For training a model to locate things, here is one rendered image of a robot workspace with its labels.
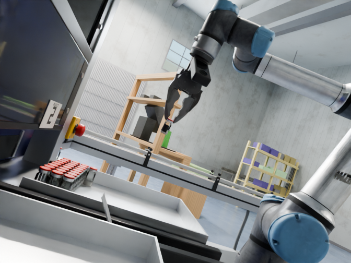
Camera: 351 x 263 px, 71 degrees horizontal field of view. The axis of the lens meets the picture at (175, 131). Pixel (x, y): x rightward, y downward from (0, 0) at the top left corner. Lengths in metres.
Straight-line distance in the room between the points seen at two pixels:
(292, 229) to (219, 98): 10.20
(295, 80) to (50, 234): 0.73
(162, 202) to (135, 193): 0.08
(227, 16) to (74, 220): 0.60
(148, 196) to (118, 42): 8.51
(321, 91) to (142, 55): 8.61
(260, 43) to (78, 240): 0.60
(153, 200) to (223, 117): 10.26
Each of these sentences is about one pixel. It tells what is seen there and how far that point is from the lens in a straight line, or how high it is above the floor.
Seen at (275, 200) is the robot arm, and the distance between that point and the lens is 0.77.
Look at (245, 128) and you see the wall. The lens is 11.79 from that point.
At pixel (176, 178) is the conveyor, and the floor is 0.88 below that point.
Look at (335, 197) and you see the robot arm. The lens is 0.68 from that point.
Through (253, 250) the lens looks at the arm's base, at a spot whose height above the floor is 0.85.
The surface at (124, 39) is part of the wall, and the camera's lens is 9.17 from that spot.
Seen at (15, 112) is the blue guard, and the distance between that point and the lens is 0.45.
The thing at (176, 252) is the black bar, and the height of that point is 0.90.
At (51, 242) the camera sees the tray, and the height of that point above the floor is 0.88.
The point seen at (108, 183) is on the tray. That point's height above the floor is 0.89.
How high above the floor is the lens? 1.05
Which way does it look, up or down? 4 degrees up
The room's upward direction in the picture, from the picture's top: 21 degrees clockwise
